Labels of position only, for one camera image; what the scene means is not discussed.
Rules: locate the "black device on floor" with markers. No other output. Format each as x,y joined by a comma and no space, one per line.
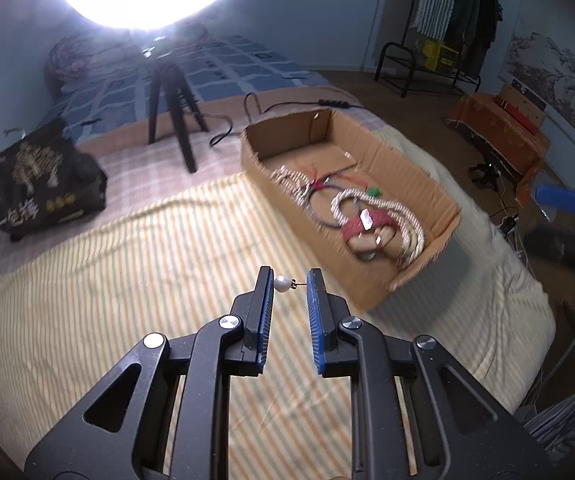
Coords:
485,175

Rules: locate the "pearl earring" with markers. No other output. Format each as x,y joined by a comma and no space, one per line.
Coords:
281,284

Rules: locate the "black printed bag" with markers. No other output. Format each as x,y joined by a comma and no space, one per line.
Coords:
42,185

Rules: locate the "black tripod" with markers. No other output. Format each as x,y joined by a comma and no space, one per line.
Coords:
187,145

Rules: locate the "cardboard box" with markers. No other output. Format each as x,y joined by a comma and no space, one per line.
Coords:
367,285

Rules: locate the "pink plaid sheet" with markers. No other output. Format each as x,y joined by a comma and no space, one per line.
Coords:
132,170

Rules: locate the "black low rack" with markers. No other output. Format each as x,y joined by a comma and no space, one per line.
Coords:
392,67

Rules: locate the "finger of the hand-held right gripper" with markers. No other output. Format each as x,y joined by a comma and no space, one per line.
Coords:
562,197

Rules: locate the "landscape wall poster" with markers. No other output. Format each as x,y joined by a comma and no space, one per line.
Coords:
557,75

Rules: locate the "grey striped cloth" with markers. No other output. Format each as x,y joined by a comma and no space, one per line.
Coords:
562,425

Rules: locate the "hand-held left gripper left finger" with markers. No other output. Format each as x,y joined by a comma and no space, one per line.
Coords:
266,310

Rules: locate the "blue patterned quilt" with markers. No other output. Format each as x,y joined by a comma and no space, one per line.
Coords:
242,70

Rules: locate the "patterned pillow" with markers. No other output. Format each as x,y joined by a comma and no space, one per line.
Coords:
72,60

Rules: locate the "cream bedsheet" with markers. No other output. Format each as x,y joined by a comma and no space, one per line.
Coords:
492,310

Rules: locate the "orange cloth-covered furniture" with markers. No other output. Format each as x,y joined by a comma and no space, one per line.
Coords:
492,120

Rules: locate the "clothes rack with clothes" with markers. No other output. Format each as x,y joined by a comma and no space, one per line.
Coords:
467,10

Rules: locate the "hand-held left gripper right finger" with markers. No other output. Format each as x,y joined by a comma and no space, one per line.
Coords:
314,320

